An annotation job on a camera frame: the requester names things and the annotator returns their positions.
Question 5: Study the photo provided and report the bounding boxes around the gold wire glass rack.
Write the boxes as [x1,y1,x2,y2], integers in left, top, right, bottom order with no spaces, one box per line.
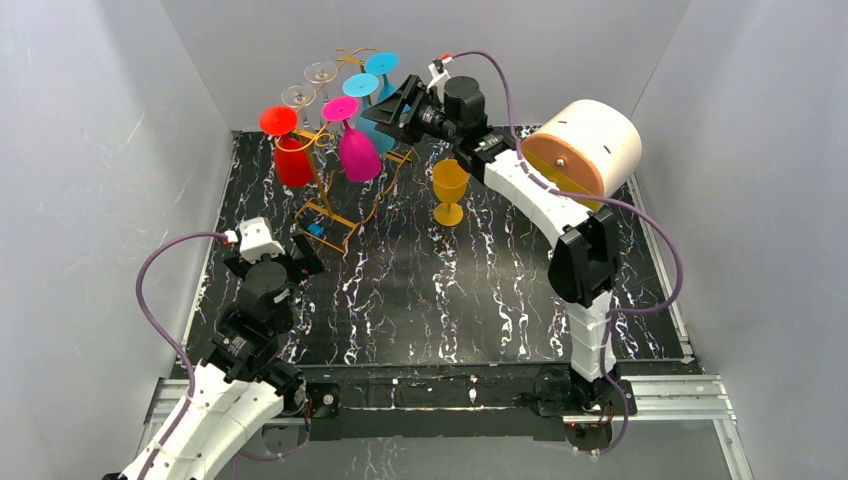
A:
[291,47,417,253]

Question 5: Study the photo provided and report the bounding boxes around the magenta wine glass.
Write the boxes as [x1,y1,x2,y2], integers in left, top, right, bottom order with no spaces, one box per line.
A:
[321,96,382,183]

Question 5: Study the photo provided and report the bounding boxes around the yellow wine glass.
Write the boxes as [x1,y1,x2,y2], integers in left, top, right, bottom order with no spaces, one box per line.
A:
[432,159,470,227]

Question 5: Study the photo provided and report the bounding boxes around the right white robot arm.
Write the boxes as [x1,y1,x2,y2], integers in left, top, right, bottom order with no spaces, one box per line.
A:
[363,75,642,408]

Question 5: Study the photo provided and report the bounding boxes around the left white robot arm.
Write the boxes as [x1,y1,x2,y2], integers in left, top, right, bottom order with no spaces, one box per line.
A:
[112,230,325,479]

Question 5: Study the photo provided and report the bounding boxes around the light blue wine glass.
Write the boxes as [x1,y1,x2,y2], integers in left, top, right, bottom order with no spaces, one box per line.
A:
[342,73,395,156]

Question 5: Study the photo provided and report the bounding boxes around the teal blue wine glass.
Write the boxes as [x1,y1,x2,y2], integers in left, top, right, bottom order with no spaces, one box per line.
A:
[362,52,399,102]

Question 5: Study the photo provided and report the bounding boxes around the clear wine glass rear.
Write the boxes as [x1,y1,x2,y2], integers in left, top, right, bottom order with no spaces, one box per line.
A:
[304,61,338,104]

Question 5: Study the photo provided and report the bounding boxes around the clear wine glass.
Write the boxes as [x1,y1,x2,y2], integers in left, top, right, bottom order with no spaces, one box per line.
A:
[280,83,316,131]
[304,61,338,104]

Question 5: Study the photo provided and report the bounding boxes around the red wine glass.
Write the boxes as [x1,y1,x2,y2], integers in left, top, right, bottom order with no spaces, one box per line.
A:
[259,106,313,189]

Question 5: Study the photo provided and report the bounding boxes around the clear wine glass front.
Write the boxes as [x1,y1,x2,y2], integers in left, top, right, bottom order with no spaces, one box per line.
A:
[280,83,316,131]

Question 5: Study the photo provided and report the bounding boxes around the black marble pattern mat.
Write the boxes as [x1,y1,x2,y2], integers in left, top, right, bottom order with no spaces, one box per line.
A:
[184,132,691,365]

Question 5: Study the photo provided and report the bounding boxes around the white cylindrical drawer box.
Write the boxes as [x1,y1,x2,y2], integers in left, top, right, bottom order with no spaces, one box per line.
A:
[520,99,643,211]

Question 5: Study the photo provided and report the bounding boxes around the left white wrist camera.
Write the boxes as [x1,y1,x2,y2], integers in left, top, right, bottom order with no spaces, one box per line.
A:
[238,217,286,264]

